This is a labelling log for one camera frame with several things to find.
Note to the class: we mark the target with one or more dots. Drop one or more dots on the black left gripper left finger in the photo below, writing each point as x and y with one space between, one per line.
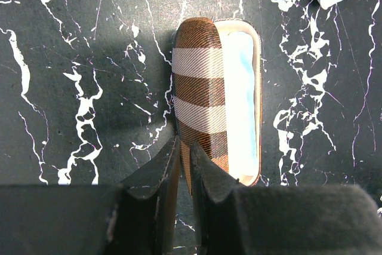
135 216

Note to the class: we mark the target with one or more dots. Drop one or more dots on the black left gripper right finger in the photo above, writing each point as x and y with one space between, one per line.
232 218

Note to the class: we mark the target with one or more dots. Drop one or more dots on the light blue cleaning cloth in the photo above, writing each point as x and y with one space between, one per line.
240 105

